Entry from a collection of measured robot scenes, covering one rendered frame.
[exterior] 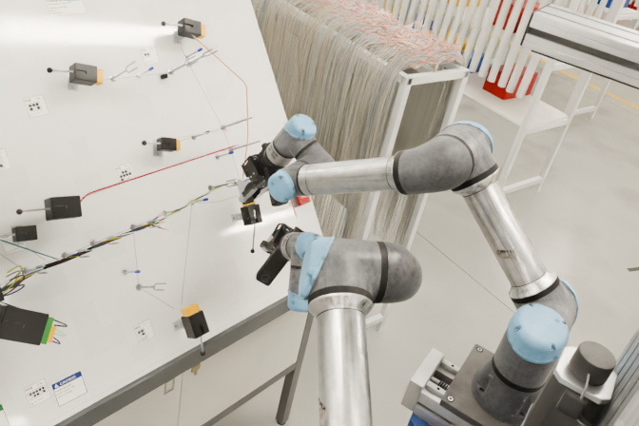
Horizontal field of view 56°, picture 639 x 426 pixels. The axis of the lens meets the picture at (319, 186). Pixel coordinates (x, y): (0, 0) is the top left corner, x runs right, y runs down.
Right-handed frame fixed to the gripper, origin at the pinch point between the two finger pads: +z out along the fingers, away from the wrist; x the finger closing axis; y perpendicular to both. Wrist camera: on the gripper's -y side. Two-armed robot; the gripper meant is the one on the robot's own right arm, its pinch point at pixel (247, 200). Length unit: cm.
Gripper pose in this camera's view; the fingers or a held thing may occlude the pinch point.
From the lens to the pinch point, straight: 180.9
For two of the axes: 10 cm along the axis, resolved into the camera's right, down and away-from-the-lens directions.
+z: -5.2, 5.3, 6.7
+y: -4.7, -8.3, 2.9
